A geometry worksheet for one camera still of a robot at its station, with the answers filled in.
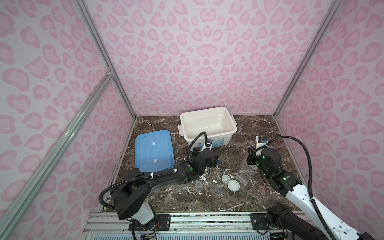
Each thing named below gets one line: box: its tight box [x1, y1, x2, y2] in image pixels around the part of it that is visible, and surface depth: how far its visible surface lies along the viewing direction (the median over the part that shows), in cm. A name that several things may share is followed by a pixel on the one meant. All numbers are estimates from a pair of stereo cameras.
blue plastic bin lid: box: [135, 130, 175, 173], surface depth 103 cm
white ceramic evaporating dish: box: [228, 179, 240, 192], surface depth 86 cm
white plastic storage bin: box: [178, 106, 237, 151], surface depth 103 cm
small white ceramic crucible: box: [221, 174, 230, 183], surface depth 87 cm
